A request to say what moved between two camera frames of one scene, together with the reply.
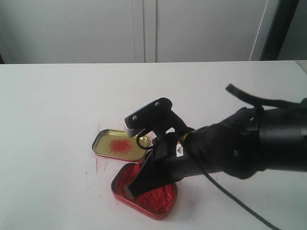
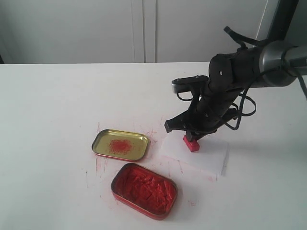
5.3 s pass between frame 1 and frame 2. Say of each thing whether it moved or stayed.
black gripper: moved
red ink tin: stayed
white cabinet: stayed
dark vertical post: stayed
